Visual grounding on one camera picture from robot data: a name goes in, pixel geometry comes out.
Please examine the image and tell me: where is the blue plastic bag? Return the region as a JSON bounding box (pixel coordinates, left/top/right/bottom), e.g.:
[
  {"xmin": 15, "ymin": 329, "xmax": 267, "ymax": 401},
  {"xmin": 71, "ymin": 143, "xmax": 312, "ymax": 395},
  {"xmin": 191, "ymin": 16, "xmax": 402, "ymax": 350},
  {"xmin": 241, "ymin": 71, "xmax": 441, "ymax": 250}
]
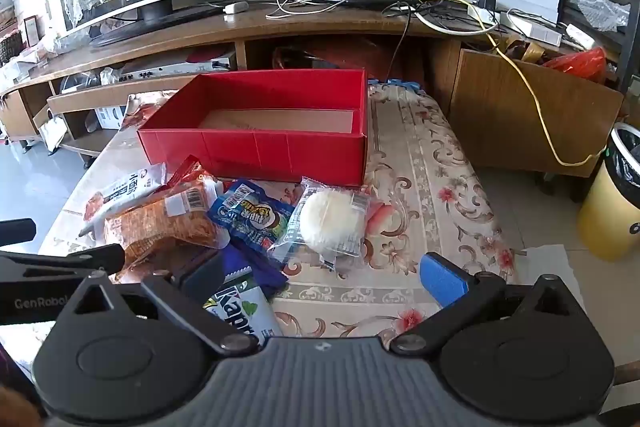
[{"xmin": 372, "ymin": 78, "xmax": 427, "ymax": 94}]

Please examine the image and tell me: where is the silver set-top box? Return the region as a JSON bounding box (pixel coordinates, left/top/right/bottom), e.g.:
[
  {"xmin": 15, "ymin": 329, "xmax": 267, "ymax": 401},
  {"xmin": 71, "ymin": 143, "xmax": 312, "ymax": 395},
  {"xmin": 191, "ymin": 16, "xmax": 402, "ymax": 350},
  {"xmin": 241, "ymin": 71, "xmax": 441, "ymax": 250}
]
[{"xmin": 117, "ymin": 54, "xmax": 237, "ymax": 84}]

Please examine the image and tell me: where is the clear bubble wrap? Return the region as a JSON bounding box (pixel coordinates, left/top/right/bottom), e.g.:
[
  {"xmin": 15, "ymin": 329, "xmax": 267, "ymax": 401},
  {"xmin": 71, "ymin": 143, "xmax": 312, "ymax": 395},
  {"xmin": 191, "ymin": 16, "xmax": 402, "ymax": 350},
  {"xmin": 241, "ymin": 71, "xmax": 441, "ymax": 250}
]
[{"xmin": 565, "ymin": 0, "xmax": 631, "ymax": 34}]

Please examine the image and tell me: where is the wooden television cabinet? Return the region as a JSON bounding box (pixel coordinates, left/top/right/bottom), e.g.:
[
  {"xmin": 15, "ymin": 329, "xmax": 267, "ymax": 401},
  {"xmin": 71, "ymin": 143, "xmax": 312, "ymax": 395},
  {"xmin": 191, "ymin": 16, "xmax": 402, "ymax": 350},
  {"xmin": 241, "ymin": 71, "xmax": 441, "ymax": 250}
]
[{"xmin": 0, "ymin": 0, "xmax": 566, "ymax": 168}]

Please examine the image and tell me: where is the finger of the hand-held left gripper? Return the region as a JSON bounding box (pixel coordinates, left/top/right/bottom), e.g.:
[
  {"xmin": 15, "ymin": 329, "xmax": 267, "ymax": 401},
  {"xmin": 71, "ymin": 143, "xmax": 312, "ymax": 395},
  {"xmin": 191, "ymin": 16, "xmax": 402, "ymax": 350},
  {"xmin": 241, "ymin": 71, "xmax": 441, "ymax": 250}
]
[
  {"xmin": 0, "ymin": 218, "xmax": 37, "ymax": 244},
  {"xmin": 0, "ymin": 243, "xmax": 127, "ymax": 282}
]

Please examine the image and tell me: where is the red cardboard box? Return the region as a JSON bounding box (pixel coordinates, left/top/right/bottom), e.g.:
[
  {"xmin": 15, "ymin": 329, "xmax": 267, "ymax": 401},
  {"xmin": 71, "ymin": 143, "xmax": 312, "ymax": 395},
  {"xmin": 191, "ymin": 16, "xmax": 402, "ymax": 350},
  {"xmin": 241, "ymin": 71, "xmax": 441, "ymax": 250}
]
[{"xmin": 137, "ymin": 69, "xmax": 370, "ymax": 186}]

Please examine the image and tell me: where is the long yellow cable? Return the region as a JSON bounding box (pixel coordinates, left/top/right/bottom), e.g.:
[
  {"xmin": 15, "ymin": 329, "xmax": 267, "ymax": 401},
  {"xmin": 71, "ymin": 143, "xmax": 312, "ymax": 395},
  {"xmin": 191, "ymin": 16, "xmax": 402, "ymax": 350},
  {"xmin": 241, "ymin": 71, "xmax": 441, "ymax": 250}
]
[{"xmin": 345, "ymin": 0, "xmax": 608, "ymax": 168}]

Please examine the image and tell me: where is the white paper sheet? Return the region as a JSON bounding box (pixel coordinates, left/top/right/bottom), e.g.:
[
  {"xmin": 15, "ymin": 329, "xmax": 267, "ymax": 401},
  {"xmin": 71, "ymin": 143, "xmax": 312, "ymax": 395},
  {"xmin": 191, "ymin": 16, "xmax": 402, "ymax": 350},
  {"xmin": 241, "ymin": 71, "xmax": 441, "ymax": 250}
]
[{"xmin": 515, "ymin": 244, "xmax": 587, "ymax": 309}]

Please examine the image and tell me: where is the blue candy packet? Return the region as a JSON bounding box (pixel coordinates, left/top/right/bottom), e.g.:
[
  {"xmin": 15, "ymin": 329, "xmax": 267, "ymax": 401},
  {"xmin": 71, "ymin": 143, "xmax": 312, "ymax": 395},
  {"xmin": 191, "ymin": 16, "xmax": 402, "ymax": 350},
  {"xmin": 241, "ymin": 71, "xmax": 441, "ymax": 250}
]
[{"xmin": 206, "ymin": 178, "xmax": 296, "ymax": 258}]

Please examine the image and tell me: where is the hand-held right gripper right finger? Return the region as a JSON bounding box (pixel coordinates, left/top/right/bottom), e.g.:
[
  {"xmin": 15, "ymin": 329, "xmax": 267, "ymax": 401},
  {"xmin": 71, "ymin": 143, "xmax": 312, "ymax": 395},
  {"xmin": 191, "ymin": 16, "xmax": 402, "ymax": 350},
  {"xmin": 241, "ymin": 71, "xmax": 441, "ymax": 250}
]
[{"xmin": 389, "ymin": 251, "xmax": 587, "ymax": 356}]

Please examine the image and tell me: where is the clear white cake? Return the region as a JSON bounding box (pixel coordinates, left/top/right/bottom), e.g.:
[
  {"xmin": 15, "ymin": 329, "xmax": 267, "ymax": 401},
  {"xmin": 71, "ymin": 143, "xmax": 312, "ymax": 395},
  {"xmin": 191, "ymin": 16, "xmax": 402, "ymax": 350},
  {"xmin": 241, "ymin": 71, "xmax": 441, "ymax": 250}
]
[{"xmin": 267, "ymin": 177, "xmax": 385, "ymax": 270}]

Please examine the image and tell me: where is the orange spicy strip packet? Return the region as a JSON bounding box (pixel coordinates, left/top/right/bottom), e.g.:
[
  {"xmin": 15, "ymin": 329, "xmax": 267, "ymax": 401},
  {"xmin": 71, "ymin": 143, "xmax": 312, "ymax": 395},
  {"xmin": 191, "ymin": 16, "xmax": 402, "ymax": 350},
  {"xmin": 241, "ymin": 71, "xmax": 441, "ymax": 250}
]
[{"xmin": 102, "ymin": 155, "xmax": 232, "ymax": 270}]

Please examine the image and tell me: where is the brown cardboard box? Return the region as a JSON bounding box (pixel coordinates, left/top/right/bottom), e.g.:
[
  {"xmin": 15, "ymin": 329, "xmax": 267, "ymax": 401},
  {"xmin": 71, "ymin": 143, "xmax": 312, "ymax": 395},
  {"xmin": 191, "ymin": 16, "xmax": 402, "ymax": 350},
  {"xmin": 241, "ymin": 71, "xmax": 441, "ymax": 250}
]
[{"xmin": 447, "ymin": 49, "xmax": 626, "ymax": 178}]

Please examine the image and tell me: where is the yellow trash can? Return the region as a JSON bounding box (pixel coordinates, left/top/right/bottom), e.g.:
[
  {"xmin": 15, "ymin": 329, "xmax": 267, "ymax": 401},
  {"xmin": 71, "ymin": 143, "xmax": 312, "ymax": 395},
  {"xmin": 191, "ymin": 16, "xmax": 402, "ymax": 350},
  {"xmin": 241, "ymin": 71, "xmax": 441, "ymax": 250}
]
[{"xmin": 577, "ymin": 122, "xmax": 640, "ymax": 264}]

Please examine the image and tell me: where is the floral tablecloth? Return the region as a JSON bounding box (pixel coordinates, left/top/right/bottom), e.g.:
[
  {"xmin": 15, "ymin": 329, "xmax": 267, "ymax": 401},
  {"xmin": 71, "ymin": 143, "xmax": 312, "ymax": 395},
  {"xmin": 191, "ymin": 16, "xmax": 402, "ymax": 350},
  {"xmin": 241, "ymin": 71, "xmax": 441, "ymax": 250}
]
[{"xmin": 37, "ymin": 82, "xmax": 517, "ymax": 339}]

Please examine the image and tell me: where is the white power strip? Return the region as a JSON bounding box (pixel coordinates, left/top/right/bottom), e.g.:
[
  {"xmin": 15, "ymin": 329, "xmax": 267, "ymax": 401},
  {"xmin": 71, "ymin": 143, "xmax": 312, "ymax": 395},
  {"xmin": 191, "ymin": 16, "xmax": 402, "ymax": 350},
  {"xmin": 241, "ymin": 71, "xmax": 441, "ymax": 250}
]
[{"xmin": 500, "ymin": 12, "xmax": 563, "ymax": 48}]

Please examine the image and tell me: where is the dark blue snack packet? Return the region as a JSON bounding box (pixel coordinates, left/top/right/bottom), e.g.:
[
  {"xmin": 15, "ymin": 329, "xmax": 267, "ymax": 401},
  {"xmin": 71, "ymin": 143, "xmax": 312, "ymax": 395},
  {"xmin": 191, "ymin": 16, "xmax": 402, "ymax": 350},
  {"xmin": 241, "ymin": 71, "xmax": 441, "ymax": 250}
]
[{"xmin": 220, "ymin": 242, "xmax": 290, "ymax": 303}]

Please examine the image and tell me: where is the green and white snack packet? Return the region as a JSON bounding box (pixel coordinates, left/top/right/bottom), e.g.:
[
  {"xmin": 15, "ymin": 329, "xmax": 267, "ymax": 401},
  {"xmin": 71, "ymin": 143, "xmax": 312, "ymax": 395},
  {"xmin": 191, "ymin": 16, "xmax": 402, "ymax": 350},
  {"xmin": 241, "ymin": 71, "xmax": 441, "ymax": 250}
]
[{"xmin": 202, "ymin": 277, "xmax": 282, "ymax": 348}]

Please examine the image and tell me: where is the white red snack packet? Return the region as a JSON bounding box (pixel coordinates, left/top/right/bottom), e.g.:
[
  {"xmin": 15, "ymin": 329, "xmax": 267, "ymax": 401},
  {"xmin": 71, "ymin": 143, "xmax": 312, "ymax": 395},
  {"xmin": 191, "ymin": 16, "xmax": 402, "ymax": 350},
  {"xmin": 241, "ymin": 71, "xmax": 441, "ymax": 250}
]
[{"xmin": 80, "ymin": 162, "xmax": 168, "ymax": 235}]

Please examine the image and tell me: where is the orange plastic bag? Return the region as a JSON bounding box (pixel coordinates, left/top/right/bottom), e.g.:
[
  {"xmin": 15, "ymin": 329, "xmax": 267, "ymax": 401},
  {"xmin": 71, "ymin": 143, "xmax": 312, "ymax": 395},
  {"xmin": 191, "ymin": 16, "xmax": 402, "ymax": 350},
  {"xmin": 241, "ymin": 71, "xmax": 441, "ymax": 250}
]
[{"xmin": 542, "ymin": 47, "xmax": 608, "ymax": 82}]

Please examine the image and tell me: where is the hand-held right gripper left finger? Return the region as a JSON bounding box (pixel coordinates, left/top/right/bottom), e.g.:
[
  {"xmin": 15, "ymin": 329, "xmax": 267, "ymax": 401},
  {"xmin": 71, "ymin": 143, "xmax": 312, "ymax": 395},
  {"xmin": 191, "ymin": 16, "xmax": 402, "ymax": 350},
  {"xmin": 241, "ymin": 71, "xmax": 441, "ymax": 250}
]
[{"xmin": 57, "ymin": 251, "xmax": 262, "ymax": 357}]

